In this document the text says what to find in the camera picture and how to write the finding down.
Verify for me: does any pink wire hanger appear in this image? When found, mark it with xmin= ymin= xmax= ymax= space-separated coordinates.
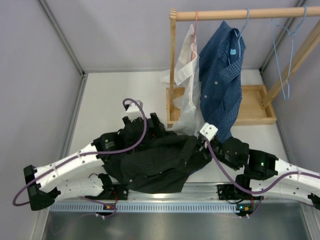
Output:
xmin=191 ymin=10 xmax=199 ymax=61

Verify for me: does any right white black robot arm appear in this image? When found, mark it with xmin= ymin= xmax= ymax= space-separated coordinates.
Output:
xmin=197 ymin=135 xmax=320 ymax=209

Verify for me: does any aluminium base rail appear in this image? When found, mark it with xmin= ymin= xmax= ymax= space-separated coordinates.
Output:
xmin=54 ymin=178 xmax=251 ymax=202

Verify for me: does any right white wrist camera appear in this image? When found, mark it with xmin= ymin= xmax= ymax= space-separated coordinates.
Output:
xmin=199 ymin=122 xmax=218 ymax=141

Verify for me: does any blue hanger holding shirt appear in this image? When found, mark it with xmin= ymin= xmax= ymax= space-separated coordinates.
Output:
xmin=228 ymin=8 xmax=250 ymax=66

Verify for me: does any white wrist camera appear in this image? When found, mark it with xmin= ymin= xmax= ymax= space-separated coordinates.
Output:
xmin=125 ymin=102 xmax=143 ymax=122
xmin=199 ymin=122 xmax=218 ymax=141

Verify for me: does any empty blue wire hanger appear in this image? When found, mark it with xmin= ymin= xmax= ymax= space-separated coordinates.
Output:
xmin=271 ymin=5 xmax=309 ymax=100

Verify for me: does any aluminium frame post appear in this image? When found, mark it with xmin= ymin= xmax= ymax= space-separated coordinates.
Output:
xmin=36 ymin=0 xmax=86 ymax=77
xmin=259 ymin=16 xmax=307 ymax=74

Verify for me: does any right aluminium frame post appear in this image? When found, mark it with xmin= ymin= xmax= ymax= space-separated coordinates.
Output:
xmin=259 ymin=16 xmax=307 ymax=74

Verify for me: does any left aluminium frame post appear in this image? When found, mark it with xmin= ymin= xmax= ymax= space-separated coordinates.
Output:
xmin=36 ymin=0 xmax=86 ymax=77

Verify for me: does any blue checked shirt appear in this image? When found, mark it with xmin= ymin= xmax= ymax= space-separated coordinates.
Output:
xmin=199 ymin=21 xmax=243 ymax=144

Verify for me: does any wooden clothes rack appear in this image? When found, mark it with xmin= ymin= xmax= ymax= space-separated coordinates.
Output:
xmin=166 ymin=6 xmax=320 ymax=128

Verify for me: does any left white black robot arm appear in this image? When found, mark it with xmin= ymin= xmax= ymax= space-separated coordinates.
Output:
xmin=23 ymin=113 xmax=166 ymax=211

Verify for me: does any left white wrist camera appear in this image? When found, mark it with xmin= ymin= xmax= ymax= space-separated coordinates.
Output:
xmin=125 ymin=102 xmax=143 ymax=122

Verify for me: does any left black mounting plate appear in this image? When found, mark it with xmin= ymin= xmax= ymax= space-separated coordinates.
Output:
xmin=98 ymin=184 xmax=129 ymax=201

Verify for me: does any grey slotted cable duct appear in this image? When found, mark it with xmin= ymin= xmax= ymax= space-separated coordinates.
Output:
xmin=50 ymin=202 xmax=250 ymax=214

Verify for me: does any black pinstripe shirt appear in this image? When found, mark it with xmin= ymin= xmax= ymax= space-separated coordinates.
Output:
xmin=103 ymin=131 xmax=212 ymax=194

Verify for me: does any white shirt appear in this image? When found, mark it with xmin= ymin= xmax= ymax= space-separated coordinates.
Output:
xmin=167 ymin=25 xmax=205 ymax=136

